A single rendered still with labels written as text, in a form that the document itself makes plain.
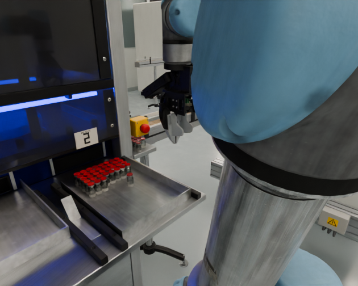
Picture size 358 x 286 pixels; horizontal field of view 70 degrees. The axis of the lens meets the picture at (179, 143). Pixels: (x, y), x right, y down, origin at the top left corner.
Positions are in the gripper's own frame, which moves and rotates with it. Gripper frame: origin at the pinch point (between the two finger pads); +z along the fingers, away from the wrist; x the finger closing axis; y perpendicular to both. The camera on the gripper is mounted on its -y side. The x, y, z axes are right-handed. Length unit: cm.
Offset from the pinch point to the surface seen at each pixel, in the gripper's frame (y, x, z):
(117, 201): -13.1, -11.2, 21.3
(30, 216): -25.6, -32.1, 21.3
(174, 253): -39, 40, 100
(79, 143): -35.5, -9.8, 8.8
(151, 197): -7.1, -2.8, 21.3
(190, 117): -46, 62, 18
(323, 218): 28, 79, 60
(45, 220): -20.7, -30.0, 21.3
